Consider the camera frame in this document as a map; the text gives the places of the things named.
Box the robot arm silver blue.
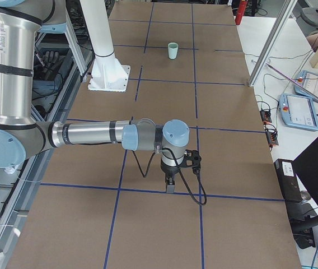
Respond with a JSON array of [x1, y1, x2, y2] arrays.
[[0, 1, 189, 193]]

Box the orange black connector box lower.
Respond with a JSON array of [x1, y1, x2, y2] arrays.
[[265, 129, 279, 148]]

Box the black desktop computer box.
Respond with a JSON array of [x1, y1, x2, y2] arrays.
[[274, 159, 302, 203]]

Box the red cylinder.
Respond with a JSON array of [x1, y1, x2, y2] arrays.
[[235, 0, 247, 25]]

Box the orange black connector box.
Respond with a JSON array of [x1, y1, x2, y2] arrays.
[[265, 129, 279, 148], [260, 109, 272, 124]]

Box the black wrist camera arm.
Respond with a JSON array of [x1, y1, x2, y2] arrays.
[[181, 150, 202, 169]]

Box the teach pendant farther from pillar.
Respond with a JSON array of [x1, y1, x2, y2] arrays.
[[279, 93, 318, 131]]

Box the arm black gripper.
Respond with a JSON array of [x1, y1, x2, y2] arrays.
[[161, 160, 179, 193]]

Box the green cup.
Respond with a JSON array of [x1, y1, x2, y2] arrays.
[[168, 48, 179, 59], [167, 42, 179, 49]]

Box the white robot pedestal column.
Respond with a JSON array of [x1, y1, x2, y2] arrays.
[[80, 0, 130, 92]]

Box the aluminium frame pillar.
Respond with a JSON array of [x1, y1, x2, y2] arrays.
[[248, 0, 297, 87]]

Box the orange black connector box upper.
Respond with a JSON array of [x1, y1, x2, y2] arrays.
[[260, 109, 272, 124]]

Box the person in black shirt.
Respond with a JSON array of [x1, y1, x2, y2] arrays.
[[306, 33, 318, 52]]

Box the reacher grabber tool green handle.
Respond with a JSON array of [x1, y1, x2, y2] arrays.
[[265, 63, 318, 124]]

